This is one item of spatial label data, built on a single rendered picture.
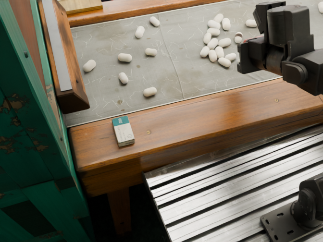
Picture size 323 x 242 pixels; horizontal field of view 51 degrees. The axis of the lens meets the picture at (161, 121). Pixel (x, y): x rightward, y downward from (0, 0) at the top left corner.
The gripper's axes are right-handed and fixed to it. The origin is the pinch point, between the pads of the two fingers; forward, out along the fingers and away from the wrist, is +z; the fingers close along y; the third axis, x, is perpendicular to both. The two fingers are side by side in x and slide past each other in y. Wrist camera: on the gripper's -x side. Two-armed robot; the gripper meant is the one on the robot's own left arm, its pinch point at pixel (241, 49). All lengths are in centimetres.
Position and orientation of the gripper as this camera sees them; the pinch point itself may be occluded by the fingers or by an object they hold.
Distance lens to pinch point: 83.6
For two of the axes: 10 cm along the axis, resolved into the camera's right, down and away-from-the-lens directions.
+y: -9.5, 2.3, -2.1
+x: 1.4, 9.2, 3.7
